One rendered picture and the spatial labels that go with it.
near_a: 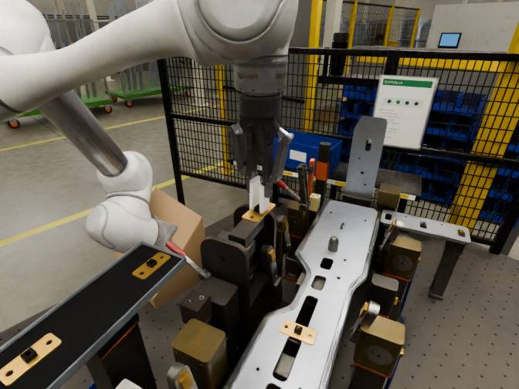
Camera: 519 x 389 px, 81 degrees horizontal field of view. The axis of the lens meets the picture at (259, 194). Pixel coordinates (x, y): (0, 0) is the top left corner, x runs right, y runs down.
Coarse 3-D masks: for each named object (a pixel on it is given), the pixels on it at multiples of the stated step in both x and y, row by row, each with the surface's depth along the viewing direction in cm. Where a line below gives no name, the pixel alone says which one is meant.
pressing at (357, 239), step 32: (320, 224) 110; (352, 224) 110; (320, 256) 95; (352, 256) 95; (352, 288) 84; (320, 320) 74; (256, 352) 67; (320, 352) 67; (256, 384) 61; (288, 384) 61; (320, 384) 61
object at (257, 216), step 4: (272, 204) 66; (256, 208) 63; (268, 208) 64; (272, 208) 65; (248, 212) 63; (252, 212) 63; (256, 212) 63; (264, 212) 63; (268, 212) 63; (244, 216) 62; (248, 216) 62; (252, 216) 62; (256, 216) 62; (260, 216) 62; (248, 220) 61; (252, 220) 60; (256, 220) 60
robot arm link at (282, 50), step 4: (292, 32) 45; (288, 36) 44; (288, 40) 45; (284, 44) 45; (288, 44) 47; (280, 48) 46; (284, 48) 47; (288, 48) 48; (272, 52) 46; (276, 52) 46; (280, 52) 46; (284, 52) 47
